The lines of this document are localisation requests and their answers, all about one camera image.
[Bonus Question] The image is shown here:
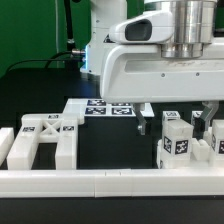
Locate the white marker base plate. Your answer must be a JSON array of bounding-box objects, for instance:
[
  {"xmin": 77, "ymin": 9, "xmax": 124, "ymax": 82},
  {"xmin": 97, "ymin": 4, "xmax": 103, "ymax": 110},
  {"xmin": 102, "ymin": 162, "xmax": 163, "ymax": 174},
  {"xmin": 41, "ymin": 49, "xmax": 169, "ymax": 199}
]
[{"xmin": 62, "ymin": 97, "xmax": 155, "ymax": 118}]

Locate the black cable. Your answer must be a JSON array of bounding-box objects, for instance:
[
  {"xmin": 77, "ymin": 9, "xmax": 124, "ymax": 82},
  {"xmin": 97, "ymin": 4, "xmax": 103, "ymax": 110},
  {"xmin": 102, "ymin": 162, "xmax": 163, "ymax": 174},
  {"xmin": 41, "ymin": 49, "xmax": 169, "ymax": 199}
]
[{"xmin": 4, "ymin": 49, "xmax": 86, "ymax": 76}]

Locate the white fence wall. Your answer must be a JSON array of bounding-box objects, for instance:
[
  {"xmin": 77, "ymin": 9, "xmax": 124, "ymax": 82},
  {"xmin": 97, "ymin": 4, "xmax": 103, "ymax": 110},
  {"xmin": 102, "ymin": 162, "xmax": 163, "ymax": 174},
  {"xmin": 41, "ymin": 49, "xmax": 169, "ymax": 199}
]
[
  {"xmin": 0, "ymin": 127, "xmax": 14, "ymax": 166},
  {"xmin": 0, "ymin": 168, "xmax": 224, "ymax": 198}
]

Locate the white left fence wall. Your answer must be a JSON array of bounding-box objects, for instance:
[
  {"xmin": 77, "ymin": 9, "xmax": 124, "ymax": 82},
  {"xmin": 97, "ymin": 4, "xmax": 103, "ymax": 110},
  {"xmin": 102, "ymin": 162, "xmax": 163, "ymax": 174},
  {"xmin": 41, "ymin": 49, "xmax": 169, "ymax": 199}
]
[{"xmin": 0, "ymin": 127, "xmax": 14, "ymax": 166}]

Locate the black vertical hose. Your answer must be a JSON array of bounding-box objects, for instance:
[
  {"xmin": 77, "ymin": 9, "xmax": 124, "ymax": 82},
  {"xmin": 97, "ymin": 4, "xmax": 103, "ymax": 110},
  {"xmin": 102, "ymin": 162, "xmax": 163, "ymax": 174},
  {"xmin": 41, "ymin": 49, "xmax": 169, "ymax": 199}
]
[{"xmin": 63, "ymin": 0, "xmax": 76, "ymax": 52}]

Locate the white front fence wall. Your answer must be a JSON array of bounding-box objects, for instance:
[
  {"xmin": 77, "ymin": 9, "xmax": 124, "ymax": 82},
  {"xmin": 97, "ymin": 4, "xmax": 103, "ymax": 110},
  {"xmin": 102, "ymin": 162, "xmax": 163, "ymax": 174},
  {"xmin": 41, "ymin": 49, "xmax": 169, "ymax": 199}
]
[{"xmin": 0, "ymin": 168, "xmax": 224, "ymax": 198}]

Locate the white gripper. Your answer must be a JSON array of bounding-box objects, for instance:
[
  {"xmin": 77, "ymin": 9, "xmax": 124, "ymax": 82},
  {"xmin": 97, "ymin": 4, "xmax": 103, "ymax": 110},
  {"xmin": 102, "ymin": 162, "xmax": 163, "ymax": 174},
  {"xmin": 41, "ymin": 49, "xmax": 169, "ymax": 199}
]
[{"xmin": 100, "ymin": 9, "xmax": 224, "ymax": 135}]

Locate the white chair seat part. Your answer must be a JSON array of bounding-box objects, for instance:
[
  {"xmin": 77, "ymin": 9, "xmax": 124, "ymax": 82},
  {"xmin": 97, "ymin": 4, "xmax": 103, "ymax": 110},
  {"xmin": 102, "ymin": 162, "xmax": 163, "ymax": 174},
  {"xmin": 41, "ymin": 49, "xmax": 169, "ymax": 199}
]
[{"xmin": 156, "ymin": 138, "xmax": 210, "ymax": 169}]

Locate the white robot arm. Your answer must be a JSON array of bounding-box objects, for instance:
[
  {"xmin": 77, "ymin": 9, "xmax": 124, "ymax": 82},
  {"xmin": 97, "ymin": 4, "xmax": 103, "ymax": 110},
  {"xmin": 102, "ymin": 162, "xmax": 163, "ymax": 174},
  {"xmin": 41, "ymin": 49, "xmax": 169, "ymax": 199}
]
[{"xmin": 81, "ymin": 0, "xmax": 224, "ymax": 126}]

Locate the white chair back frame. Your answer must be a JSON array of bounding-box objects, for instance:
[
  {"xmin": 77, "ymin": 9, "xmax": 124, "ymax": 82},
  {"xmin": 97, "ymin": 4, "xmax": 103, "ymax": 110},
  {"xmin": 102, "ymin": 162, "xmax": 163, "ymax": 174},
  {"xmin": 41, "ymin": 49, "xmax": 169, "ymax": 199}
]
[{"xmin": 7, "ymin": 113, "xmax": 85, "ymax": 170}]

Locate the white tagged cube right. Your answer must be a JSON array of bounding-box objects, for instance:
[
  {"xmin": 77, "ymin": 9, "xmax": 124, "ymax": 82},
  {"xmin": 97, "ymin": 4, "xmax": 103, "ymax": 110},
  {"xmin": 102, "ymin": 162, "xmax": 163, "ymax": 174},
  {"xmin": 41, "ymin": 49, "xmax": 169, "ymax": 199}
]
[{"xmin": 191, "ymin": 111, "xmax": 202, "ymax": 126}]

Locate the white tagged cube left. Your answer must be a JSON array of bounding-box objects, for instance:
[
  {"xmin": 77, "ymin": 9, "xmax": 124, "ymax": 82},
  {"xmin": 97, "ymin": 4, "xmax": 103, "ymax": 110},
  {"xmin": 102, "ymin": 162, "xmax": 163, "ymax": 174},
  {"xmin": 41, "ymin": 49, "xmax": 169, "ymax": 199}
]
[{"xmin": 162, "ymin": 111, "xmax": 181, "ymax": 121}]

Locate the white tagged cube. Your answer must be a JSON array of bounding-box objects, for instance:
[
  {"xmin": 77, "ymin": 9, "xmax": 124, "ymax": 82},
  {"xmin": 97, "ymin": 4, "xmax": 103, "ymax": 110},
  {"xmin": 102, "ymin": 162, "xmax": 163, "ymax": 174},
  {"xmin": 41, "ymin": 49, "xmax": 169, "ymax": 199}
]
[
  {"xmin": 191, "ymin": 111, "xmax": 202, "ymax": 126},
  {"xmin": 162, "ymin": 111, "xmax": 181, "ymax": 121}
]

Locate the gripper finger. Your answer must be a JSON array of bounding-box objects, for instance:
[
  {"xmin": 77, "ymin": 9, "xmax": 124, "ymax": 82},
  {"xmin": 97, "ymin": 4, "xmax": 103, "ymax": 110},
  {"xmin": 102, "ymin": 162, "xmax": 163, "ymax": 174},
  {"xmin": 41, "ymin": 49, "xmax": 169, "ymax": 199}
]
[{"xmin": 200, "ymin": 101, "xmax": 219, "ymax": 131}]

